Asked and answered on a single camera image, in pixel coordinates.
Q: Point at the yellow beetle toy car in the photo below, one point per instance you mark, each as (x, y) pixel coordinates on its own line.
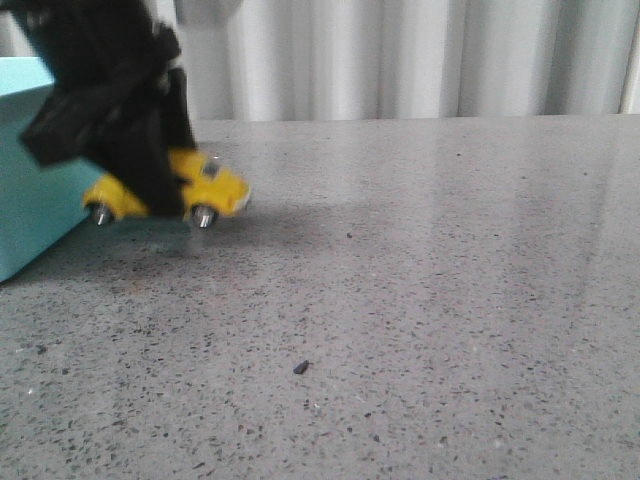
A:
(208, 191)

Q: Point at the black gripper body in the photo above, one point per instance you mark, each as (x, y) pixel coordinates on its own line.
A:
(101, 55)

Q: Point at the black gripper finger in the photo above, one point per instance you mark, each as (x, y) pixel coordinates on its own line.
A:
(133, 150)
(173, 127)

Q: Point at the small black debris piece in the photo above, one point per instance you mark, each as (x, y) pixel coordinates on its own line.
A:
(301, 367)

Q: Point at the grey pleated curtain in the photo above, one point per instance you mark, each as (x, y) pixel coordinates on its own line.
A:
(348, 60)

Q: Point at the light blue storage box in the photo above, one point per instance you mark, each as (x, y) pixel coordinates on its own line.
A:
(38, 205)

